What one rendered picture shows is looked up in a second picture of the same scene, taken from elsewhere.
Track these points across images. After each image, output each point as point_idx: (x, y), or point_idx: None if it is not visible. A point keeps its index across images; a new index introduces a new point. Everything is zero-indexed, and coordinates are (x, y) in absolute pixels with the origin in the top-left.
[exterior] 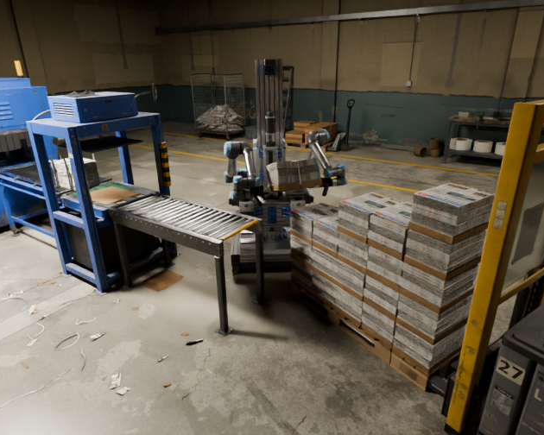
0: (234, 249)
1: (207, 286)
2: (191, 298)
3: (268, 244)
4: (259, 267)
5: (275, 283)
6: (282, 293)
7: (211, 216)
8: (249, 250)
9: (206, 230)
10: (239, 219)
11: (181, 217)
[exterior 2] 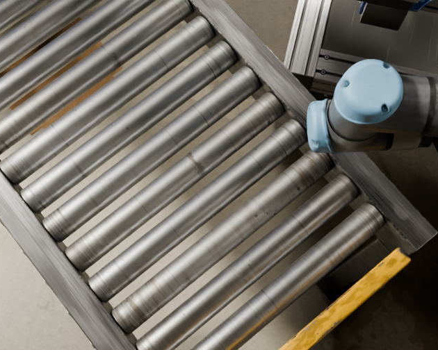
0: (302, 31)
1: (187, 145)
2: (127, 198)
3: (434, 24)
4: (358, 274)
5: (404, 195)
6: (417, 257)
7: (195, 117)
8: (357, 60)
9: (151, 262)
10: (322, 202)
11: (59, 86)
